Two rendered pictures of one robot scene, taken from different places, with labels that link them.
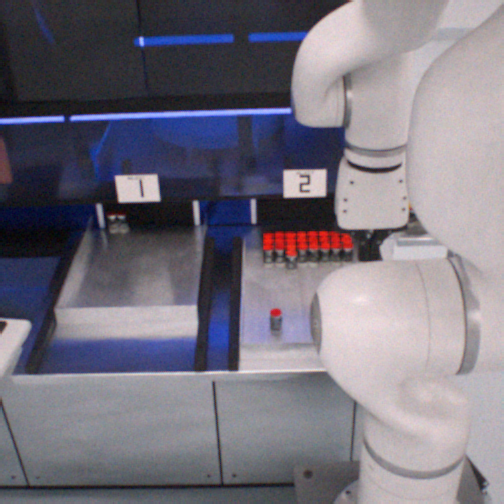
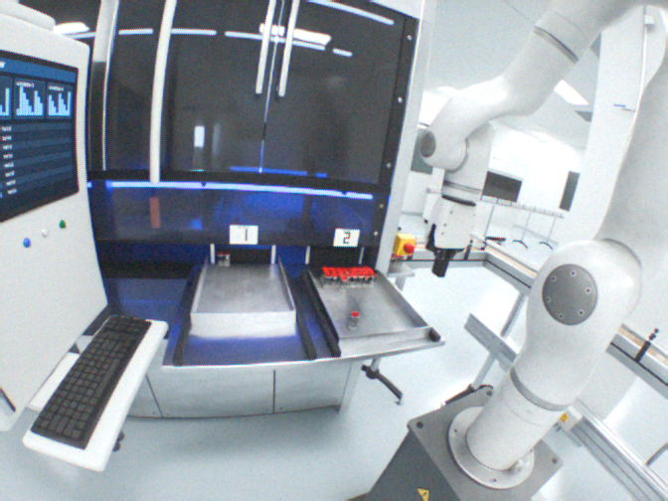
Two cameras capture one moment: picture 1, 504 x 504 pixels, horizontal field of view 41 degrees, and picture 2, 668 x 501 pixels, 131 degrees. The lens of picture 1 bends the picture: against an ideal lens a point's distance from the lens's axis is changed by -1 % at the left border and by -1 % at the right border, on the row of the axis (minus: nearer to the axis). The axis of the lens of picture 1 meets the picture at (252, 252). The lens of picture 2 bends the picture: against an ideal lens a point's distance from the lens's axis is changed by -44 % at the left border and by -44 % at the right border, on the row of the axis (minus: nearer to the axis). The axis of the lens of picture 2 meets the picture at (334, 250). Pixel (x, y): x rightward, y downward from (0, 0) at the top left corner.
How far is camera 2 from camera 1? 0.62 m
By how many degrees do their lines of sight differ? 22
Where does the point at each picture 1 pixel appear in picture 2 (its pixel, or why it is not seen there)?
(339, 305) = (610, 268)
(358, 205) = (451, 230)
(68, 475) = (185, 413)
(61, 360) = (200, 354)
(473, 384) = not seen: hidden behind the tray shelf
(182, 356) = (294, 349)
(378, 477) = (536, 417)
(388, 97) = (486, 153)
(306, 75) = (463, 116)
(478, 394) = not seen: hidden behind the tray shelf
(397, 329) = (634, 285)
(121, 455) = (217, 402)
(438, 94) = not seen: outside the picture
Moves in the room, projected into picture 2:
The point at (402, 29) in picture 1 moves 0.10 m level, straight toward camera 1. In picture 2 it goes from (539, 93) to (589, 89)
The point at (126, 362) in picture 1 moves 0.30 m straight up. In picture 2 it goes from (252, 355) to (253, 220)
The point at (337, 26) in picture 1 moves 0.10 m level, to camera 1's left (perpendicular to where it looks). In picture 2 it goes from (484, 89) to (439, 68)
